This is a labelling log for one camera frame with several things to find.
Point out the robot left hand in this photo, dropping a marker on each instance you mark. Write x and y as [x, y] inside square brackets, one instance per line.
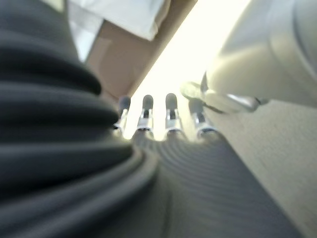
[74, 161]

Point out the white duvet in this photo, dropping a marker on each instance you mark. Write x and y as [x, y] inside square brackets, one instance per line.
[123, 12]

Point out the brown cardboard box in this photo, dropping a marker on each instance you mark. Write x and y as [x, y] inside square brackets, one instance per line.
[119, 62]

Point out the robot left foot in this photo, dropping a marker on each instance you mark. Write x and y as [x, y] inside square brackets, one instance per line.
[223, 100]

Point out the white robot left leg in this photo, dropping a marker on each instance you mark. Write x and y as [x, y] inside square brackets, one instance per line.
[267, 44]

